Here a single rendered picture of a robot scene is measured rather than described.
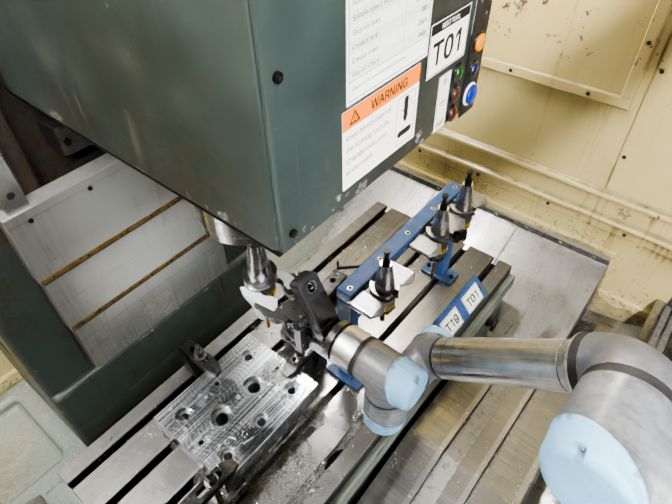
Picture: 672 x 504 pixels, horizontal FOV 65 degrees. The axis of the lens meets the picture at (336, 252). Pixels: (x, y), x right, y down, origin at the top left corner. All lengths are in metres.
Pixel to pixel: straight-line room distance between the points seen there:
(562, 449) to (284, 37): 0.50
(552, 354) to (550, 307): 0.97
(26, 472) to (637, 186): 1.88
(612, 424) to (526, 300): 1.15
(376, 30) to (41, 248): 0.85
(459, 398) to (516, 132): 0.81
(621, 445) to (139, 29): 0.64
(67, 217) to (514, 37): 1.21
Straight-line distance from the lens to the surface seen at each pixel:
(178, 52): 0.55
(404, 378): 0.83
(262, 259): 0.91
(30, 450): 1.85
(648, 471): 0.66
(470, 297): 1.49
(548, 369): 0.81
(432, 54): 0.71
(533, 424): 1.58
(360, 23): 0.56
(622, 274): 1.86
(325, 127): 0.56
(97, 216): 1.24
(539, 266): 1.82
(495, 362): 0.86
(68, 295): 1.31
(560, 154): 1.70
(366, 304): 1.08
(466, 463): 1.43
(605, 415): 0.66
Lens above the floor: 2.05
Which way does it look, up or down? 45 degrees down
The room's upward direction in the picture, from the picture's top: 1 degrees counter-clockwise
